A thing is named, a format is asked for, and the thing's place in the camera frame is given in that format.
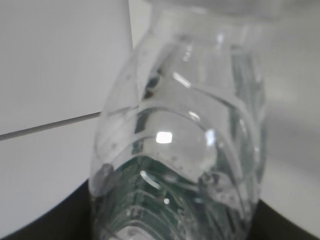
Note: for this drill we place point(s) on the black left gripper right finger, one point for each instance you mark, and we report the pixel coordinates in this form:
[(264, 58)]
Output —
[(268, 224)]

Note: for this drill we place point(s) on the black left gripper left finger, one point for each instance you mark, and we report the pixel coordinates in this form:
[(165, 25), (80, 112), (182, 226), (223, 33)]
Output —
[(69, 220)]

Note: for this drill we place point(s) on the clear green-label water bottle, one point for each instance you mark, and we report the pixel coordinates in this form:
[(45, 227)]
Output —
[(180, 148)]

